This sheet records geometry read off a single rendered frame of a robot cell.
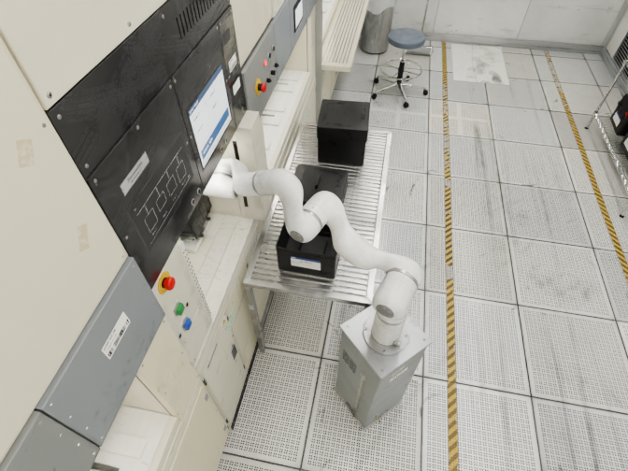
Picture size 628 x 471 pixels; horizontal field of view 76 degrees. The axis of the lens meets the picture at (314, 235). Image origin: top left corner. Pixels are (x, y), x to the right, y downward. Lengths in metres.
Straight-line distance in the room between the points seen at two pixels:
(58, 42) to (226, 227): 1.31
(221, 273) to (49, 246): 1.07
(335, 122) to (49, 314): 1.80
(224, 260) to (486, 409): 1.65
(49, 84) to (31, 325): 0.41
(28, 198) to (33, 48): 0.24
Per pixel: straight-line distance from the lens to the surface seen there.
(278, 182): 1.36
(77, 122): 0.89
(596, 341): 3.11
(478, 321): 2.84
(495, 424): 2.61
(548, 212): 3.69
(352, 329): 1.78
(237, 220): 2.02
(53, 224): 0.86
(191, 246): 1.92
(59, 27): 0.87
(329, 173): 2.24
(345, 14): 4.11
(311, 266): 1.85
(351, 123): 2.34
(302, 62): 3.11
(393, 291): 1.39
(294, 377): 2.50
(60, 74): 0.86
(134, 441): 1.63
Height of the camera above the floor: 2.34
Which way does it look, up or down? 50 degrees down
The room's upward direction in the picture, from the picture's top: straight up
